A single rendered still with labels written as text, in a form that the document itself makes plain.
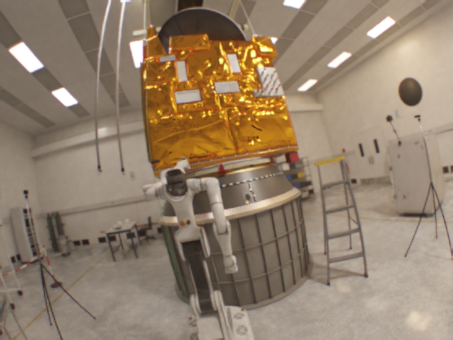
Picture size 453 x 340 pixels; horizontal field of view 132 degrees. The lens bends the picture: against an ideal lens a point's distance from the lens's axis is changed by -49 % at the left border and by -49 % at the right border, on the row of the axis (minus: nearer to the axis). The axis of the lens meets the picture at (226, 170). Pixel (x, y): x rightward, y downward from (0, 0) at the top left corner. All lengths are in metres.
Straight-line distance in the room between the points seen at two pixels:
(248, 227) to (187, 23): 3.32
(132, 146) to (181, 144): 5.98
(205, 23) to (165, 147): 2.28
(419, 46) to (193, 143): 8.15
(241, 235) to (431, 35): 8.42
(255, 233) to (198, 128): 1.37
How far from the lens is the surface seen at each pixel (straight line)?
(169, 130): 2.36
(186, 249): 1.40
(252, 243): 2.19
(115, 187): 8.16
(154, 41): 3.19
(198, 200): 2.26
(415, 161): 4.25
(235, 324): 1.79
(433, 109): 8.18
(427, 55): 8.44
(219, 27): 3.62
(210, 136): 2.36
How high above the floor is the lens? 1.51
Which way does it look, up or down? 4 degrees up
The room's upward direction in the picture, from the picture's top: 12 degrees counter-clockwise
